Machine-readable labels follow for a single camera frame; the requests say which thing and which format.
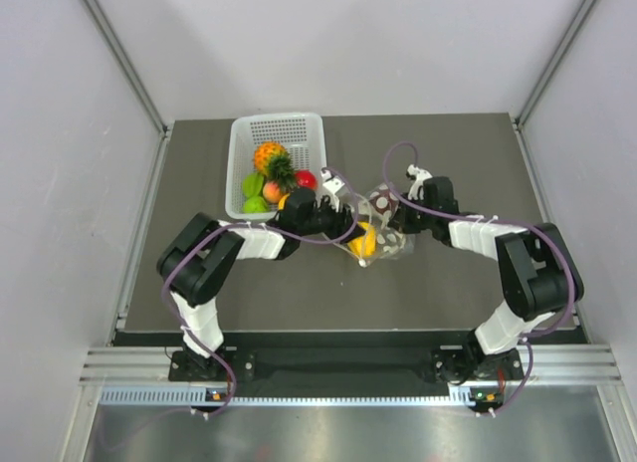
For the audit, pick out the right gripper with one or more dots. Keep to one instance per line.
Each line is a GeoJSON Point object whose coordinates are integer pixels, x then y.
{"type": "Point", "coordinates": [400, 220]}

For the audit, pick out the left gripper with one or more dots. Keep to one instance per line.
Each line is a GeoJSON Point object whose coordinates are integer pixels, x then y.
{"type": "Point", "coordinates": [341, 220]}

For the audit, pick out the polka dot zip bag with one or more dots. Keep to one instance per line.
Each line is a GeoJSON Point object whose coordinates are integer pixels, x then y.
{"type": "Point", "coordinates": [390, 244]}

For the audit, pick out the yellow fake bell pepper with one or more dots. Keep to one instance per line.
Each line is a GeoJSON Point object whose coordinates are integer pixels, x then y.
{"type": "Point", "coordinates": [364, 246]}

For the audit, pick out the orange fake pineapple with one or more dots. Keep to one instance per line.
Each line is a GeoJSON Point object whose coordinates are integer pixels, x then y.
{"type": "Point", "coordinates": [274, 162]}

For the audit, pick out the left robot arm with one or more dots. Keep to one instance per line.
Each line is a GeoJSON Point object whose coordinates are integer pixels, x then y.
{"type": "Point", "coordinates": [198, 261]}

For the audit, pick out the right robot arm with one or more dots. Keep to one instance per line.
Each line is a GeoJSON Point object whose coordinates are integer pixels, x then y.
{"type": "Point", "coordinates": [538, 276]}

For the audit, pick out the yellow fake pear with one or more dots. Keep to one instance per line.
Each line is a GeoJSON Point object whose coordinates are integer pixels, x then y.
{"type": "Point", "coordinates": [282, 202]}

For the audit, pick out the purple fake fruit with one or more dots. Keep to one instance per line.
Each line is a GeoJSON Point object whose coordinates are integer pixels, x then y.
{"type": "Point", "coordinates": [383, 202]}

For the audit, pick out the red fake pomegranate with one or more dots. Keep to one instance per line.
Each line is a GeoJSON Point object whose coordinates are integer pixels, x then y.
{"type": "Point", "coordinates": [306, 179]}

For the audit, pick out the fake peach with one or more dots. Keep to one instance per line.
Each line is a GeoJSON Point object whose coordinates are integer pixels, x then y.
{"type": "Point", "coordinates": [272, 192]}

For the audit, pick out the green fake fruit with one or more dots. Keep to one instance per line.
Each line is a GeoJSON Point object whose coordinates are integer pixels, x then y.
{"type": "Point", "coordinates": [256, 204]}

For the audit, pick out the green fake starfruit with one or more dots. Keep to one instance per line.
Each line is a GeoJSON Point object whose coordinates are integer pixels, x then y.
{"type": "Point", "coordinates": [252, 185]}

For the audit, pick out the white plastic basket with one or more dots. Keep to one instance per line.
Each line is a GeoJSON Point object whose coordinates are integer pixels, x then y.
{"type": "Point", "coordinates": [254, 140]}

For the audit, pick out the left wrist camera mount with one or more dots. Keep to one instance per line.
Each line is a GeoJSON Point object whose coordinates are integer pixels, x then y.
{"type": "Point", "coordinates": [330, 188]}

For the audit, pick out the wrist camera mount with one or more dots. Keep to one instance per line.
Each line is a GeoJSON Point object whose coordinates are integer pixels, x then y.
{"type": "Point", "coordinates": [418, 177]}
{"type": "Point", "coordinates": [330, 188]}

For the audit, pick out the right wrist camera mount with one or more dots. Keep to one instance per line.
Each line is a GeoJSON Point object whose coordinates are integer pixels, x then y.
{"type": "Point", "coordinates": [418, 177]}

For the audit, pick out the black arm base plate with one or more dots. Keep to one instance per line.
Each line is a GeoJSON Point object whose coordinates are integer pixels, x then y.
{"type": "Point", "coordinates": [376, 363]}

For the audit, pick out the slotted cable duct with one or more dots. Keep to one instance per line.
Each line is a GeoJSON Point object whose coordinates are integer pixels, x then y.
{"type": "Point", "coordinates": [203, 396]}

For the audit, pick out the left aluminium frame post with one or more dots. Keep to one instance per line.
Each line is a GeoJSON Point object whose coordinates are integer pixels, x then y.
{"type": "Point", "coordinates": [125, 64]}

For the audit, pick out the aluminium frame post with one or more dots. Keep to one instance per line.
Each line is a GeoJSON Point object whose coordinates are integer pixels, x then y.
{"type": "Point", "coordinates": [566, 40]}
{"type": "Point", "coordinates": [125, 64]}

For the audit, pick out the right aluminium frame post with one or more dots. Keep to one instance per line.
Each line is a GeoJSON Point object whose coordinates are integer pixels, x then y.
{"type": "Point", "coordinates": [566, 40]}

